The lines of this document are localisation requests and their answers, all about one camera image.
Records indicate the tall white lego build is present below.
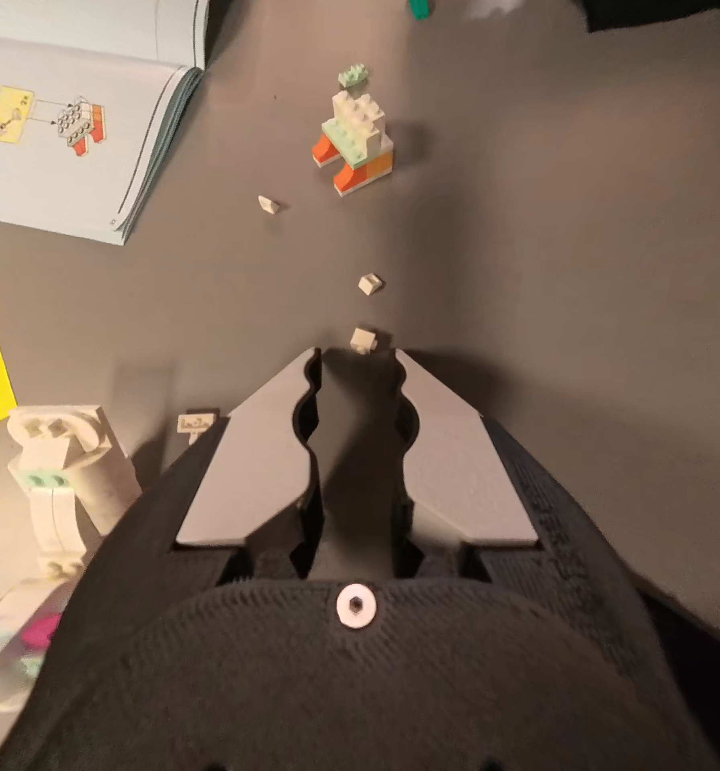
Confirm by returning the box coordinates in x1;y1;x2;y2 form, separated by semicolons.
6;404;143;581

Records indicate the lego instruction booklet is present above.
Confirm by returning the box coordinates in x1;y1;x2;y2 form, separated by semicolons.
0;0;209;246

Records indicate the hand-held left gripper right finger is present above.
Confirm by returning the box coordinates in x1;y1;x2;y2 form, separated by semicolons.
392;349;540;580

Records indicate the white and orange lego build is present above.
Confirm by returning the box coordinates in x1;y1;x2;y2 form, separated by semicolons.
311;90;395;198

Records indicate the clear bag of lego parts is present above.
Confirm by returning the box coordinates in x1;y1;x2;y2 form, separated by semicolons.
0;578;65;732

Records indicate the white lego clip plate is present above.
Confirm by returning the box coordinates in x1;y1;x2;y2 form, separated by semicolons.
177;409;221;446

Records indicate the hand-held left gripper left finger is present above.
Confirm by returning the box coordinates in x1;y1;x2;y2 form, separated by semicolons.
176;347;326;580

